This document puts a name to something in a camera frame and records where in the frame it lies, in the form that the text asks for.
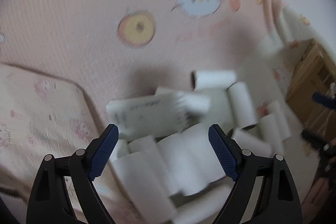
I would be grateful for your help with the brown cardboard box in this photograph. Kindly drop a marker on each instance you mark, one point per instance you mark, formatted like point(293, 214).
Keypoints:
point(315, 72)

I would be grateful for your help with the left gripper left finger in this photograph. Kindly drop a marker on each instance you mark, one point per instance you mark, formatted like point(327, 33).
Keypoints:
point(87, 164)

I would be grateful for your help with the white flat paper box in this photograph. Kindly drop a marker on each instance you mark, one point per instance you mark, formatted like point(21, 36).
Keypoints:
point(159, 115)

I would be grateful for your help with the white cardboard tube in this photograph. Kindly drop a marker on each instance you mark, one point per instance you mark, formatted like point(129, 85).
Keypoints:
point(196, 139)
point(242, 106)
point(247, 141)
point(147, 145)
point(270, 132)
point(213, 79)
point(189, 178)
point(196, 104)
point(121, 149)
point(143, 188)
point(275, 109)

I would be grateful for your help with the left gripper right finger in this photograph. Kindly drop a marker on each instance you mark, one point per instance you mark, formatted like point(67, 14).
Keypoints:
point(278, 200)

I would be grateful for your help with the pink cat print sofa cover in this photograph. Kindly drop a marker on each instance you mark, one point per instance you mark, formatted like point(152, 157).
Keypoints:
point(121, 49)

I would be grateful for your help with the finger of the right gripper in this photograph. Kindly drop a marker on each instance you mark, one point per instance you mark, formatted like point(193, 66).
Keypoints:
point(325, 101)

